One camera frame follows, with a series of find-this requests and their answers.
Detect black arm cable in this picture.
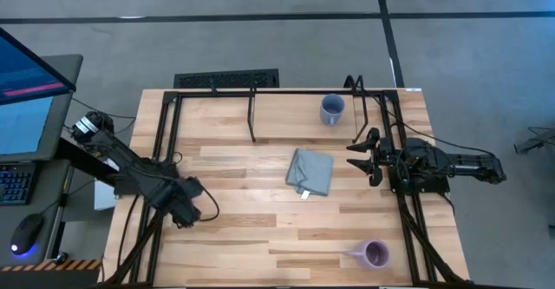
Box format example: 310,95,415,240
381,101,496,158
197,183,221,223

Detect backlit black keyboard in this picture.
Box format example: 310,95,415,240
0,161,37,207

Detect grey framed laptop screen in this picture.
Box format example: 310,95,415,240
0,54,84,165

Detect black floor equipment with cables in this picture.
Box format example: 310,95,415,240
513,126,555,155

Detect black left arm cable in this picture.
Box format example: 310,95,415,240
197,183,221,223

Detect dark monitor blue screen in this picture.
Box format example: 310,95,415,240
0,26,78,107

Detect black floor vent grille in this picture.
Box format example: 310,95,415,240
173,68,281,89

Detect purple mug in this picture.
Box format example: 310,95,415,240
343,239,392,271

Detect folded grey towel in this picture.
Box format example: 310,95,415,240
284,148,336,200

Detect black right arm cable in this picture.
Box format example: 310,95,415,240
381,101,496,158

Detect blue-grey mug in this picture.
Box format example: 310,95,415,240
319,93,347,128

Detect black computer mouse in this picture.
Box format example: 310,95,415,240
9,213,46,257

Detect black aluminium table frame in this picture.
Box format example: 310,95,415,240
98,87,473,289

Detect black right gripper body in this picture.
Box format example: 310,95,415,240
375,136,408,180

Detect grey side desk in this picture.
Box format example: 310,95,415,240
0,158,75,269

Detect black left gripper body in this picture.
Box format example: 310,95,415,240
166,176,206,229

